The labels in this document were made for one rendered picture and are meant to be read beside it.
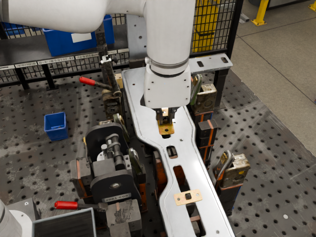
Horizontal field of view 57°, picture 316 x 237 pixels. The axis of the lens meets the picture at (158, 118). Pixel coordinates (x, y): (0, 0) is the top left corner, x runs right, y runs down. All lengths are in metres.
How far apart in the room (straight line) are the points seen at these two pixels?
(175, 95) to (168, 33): 0.16
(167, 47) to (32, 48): 1.07
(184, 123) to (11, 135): 0.89
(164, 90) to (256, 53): 2.77
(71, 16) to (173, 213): 0.63
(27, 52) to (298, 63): 2.63
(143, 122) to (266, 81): 2.05
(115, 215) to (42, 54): 0.89
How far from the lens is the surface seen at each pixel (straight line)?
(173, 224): 0.88
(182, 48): 0.54
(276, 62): 3.27
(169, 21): 0.50
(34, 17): 0.47
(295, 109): 2.80
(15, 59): 1.48
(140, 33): 1.32
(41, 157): 1.46
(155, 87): 0.60
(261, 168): 1.40
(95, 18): 0.47
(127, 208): 0.82
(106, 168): 0.79
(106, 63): 1.03
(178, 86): 0.61
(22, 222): 1.19
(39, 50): 1.50
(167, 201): 0.91
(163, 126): 0.71
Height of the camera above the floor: 1.81
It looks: 48 degrees down
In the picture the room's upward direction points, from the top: straight up
